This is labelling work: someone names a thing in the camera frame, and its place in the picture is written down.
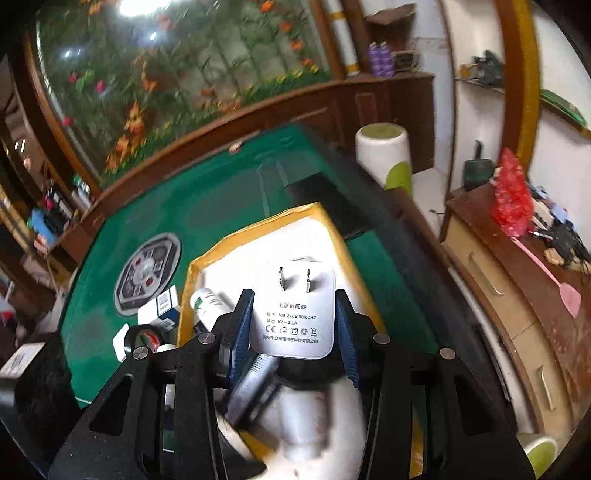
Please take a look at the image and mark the white bottle plant label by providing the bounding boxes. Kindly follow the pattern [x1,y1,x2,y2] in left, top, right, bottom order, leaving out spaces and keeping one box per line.
[189,287,234,333]

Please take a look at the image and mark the white yellow rolled paper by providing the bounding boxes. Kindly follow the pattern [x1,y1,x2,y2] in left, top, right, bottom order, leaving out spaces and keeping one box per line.
[323,0,362,77]

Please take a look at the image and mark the tangle of cables and chargers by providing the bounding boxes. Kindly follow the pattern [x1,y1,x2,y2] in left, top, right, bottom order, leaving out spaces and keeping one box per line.
[526,185,591,273]

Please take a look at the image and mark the dark metal pot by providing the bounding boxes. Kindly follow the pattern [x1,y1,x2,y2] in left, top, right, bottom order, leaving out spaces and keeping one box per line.
[463,141,494,191]

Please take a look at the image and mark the green flat board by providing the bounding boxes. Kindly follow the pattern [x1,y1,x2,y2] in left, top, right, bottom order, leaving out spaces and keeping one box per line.
[540,88,589,127]

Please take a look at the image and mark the blue container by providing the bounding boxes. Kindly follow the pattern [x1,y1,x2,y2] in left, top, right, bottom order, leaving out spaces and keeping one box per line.
[28,208,61,241]

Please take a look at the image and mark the large white bottle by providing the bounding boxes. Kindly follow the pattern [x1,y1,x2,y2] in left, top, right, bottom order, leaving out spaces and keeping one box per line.
[217,378,365,480]

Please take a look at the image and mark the grey table control panel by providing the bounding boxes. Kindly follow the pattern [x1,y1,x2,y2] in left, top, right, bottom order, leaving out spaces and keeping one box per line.
[113,232,182,319]

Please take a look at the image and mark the wooden side cabinet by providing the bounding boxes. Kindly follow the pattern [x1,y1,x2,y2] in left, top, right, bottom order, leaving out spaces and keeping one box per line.
[438,185,591,444]

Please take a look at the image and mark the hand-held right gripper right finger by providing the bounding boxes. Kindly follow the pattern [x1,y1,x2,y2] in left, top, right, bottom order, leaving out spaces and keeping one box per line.
[335,290,536,480]

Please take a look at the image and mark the white power adapter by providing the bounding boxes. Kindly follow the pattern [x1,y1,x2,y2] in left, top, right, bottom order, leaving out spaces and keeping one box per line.
[248,256,338,361]

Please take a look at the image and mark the green white bottles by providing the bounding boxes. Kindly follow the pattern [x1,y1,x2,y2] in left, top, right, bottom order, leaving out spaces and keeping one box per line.
[71,175,93,208]

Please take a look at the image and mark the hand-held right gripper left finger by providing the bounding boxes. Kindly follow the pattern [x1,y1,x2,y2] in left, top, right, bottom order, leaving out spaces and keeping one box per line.
[48,288,257,480]

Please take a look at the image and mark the red plastic bag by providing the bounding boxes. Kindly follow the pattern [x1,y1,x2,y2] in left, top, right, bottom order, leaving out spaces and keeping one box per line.
[489,148,535,238]

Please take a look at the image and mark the pink fly swatter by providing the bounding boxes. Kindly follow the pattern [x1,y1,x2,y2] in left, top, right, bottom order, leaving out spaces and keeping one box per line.
[510,233,583,319]

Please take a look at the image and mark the dark power tool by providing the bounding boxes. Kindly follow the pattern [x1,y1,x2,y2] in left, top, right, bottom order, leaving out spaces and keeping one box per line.
[459,50,506,86]

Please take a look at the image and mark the white tube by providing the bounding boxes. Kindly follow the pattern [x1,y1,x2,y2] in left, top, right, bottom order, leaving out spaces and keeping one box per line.
[226,353,282,430]

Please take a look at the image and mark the brown wooden cabinet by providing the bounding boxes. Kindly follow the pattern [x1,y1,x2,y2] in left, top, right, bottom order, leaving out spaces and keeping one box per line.
[318,71,437,174]

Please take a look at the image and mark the blue white carton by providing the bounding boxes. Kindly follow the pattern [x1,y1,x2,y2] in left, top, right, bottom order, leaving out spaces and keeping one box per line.
[137,285,182,329]

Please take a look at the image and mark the wooden gold arch frame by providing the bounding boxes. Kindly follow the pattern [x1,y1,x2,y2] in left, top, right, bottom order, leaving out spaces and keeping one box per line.
[496,0,541,176]

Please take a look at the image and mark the artificial flower display window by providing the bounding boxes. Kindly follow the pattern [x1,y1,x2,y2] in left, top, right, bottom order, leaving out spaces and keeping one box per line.
[34,0,333,178]

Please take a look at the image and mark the yellow-rimmed storage box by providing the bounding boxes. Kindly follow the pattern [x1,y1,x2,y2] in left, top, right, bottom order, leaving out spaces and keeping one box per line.
[178,200,430,480]

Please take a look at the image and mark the wooden wall shelf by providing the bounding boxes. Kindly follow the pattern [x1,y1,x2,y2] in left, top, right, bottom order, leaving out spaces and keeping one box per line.
[365,4,416,28]

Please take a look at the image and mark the dark tape roll red core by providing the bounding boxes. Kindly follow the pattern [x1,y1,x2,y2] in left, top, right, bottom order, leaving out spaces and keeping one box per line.
[124,324,178,365]

